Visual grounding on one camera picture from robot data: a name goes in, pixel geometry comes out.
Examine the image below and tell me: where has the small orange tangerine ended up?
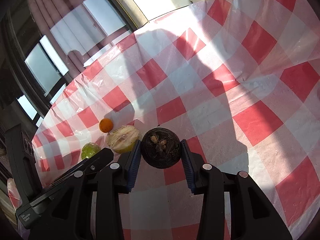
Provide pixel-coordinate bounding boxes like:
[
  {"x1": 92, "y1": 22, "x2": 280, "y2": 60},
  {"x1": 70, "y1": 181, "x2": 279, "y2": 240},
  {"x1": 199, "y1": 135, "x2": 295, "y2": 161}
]
[{"x1": 99, "y1": 118, "x2": 114, "y2": 133}]

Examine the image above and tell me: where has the dark mangosteen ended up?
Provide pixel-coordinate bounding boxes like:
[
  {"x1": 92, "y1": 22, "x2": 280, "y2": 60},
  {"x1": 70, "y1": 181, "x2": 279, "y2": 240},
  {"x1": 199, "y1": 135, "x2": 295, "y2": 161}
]
[{"x1": 140, "y1": 127, "x2": 181, "y2": 169}]

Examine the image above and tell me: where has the red white checkered tablecloth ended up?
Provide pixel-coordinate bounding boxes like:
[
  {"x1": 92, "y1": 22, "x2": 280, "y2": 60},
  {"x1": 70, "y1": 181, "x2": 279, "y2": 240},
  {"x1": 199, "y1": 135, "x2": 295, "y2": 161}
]
[{"x1": 31, "y1": 0, "x2": 319, "y2": 239}]

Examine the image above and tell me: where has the green half fruit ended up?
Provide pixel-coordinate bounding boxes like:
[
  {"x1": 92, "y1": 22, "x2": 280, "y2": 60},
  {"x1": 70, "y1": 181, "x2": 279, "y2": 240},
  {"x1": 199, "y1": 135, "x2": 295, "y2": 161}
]
[{"x1": 81, "y1": 142, "x2": 101, "y2": 160}]

